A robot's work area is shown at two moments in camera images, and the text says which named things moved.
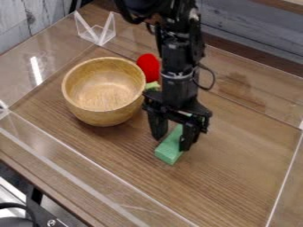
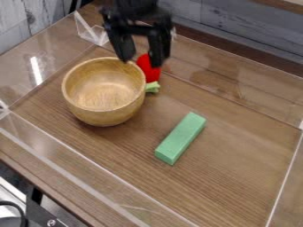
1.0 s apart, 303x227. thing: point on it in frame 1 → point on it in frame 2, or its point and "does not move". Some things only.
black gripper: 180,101 → 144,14
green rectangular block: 168,151 does not move
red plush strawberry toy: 152,66 does not move
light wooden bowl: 105,90 does not move
